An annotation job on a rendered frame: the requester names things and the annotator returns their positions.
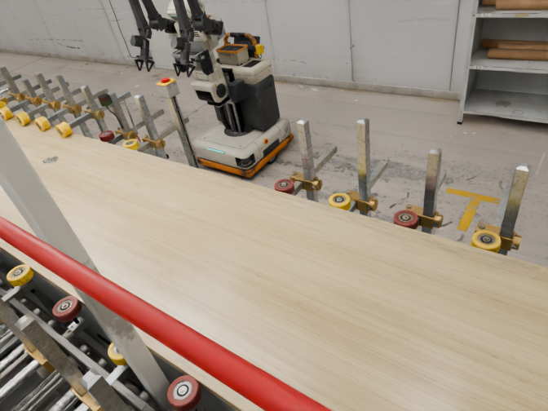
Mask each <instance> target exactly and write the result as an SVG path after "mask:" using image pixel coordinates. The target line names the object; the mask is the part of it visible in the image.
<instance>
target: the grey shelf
mask: <svg viewBox="0 0 548 411"><path fill-rule="evenodd" d="M488 18H489V19H488ZM487 26H488V30H487ZM486 32H487V36H486ZM485 38H486V39H500V40H520V41H540V42H548V10H496V6H483V0H473V4H472V11H471V23H470V30H469V37H468V43H467V50H466V62H465V68H464V75H463V82H462V94H461V100H460V107H459V114H458V120H457V124H459V125H461V124H462V123H463V120H462V118H463V113H469V114H477V115H488V116H494V117H503V118H509V119H515V120H522V121H529V122H542V123H548V61H540V60H503V59H488V51H489V48H481V47H480V46H481V42H482V40H483V39H485ZM480 70H481V73H480ZM478 86H479V89H478Z"/></svg>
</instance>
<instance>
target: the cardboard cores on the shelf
mask: <svg viewBox="0 0 548 411"><path fill-rule="evenodd" d="M483 6H496V10H548V0H483ZM480 47H481V48H489V51H488V59H503V60H540V61H548V42H540V41H520V40H500V39H483V40H482V42H481V46H480Z"/></svg>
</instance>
